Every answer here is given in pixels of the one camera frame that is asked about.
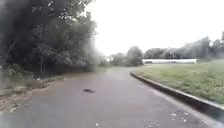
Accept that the leaf-strewn dirt verge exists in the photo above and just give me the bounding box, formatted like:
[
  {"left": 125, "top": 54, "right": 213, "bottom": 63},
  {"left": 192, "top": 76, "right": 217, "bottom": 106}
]
[{"left": 0, "top": 69, "right": 68, "bottom": 114}]

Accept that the dense dark wood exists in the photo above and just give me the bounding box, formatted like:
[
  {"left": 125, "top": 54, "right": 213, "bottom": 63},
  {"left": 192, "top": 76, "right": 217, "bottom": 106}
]
[{"left": 0, "top": 0, "right": 105, "bottom": 75}]

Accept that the distant row of trees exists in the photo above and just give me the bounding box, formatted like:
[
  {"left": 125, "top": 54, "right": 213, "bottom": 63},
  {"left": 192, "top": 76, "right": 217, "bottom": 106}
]
[{"left": 143, "top": 31, "right": 224, "bottom": 61}]

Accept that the concrete kerb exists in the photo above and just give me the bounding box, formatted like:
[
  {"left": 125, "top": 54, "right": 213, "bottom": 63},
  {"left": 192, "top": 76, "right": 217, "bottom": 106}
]
[{"left": 129, "top": 71, "right": 224, "bottom": 122}]

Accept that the round green tree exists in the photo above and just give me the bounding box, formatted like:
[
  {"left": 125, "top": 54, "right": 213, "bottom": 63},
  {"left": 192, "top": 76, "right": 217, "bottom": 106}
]
[{"left": 125, "top": 45, "right": 144, "bottom": 67}]

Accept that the long white low building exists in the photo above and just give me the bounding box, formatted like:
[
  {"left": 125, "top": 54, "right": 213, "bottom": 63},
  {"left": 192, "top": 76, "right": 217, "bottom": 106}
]
[{"left": 142, "top": 58, "right": 198, "bottom": 65}]

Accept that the green grass field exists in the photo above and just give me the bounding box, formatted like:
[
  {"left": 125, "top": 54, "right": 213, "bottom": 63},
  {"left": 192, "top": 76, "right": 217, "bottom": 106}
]
[{"left": 131, "top": 59, "right": 224, "bottom": 105}]

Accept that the grey asphalt road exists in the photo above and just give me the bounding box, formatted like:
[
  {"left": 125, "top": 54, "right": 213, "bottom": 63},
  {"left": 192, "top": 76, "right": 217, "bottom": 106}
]
[{"left": 0, "top": 65, "right": 224, "bottom": 128}]

